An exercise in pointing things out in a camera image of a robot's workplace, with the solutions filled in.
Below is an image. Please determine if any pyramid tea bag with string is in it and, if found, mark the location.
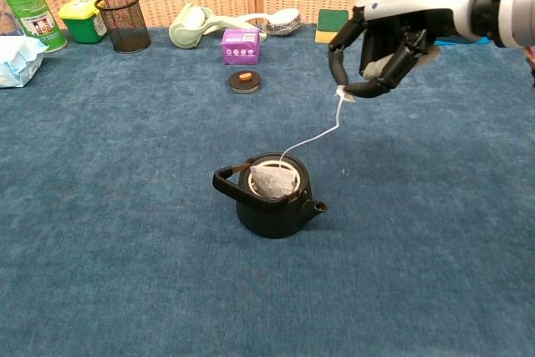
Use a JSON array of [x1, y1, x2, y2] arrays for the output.
[[249, 85, 357, 201]]

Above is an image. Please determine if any black teapot lid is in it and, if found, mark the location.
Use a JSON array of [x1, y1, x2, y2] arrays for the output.
[[227, 70, 263, 95]]

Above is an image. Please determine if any black teapot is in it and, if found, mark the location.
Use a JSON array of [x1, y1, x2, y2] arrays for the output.
[[211, 151, 329, 240]]

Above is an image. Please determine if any green and yellow sponge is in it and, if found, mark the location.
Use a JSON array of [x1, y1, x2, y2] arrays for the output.
[[313, 8, 350, 45]]

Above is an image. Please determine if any small purple box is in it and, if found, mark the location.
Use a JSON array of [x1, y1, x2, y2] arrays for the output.
[[221, 28, 262, 66]]

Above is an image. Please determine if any pale green lint roller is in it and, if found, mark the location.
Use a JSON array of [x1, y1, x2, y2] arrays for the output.
[[168, 2, 268, 49]]

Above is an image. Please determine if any black mesh pen holder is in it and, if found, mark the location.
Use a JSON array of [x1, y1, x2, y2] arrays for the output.
[[94, 0, 152, 54]]

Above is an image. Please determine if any green box with yellow lid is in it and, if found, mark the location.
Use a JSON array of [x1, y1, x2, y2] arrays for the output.
[[57, 0, 109, 45]]

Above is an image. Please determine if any blue table cloth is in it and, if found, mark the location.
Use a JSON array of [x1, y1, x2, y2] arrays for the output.
[[0, 22, 535, 357]]

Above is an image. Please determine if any tall green cylindrical can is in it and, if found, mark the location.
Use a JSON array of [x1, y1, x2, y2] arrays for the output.
[[0, 0, 68, 54]]

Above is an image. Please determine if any pack of wet wipes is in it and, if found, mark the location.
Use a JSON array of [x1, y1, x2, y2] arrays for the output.
[[0, 35, 50, 89]]

